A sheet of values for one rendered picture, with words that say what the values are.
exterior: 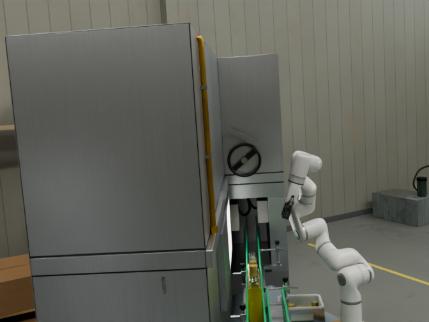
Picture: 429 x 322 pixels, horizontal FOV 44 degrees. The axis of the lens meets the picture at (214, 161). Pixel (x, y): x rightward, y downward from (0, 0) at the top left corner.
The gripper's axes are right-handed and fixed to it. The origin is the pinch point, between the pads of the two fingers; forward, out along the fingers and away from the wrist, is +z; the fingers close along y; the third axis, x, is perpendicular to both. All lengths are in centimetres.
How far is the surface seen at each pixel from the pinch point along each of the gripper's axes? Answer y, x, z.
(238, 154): -92, -27, -10
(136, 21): -368, -176, -92
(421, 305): -207, 163, 83
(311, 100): -499, 54, -65
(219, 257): 22.5, -24.0, 21.9
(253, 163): -92, -16, -7
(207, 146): 49, -41, -25
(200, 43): 49, -54, -60
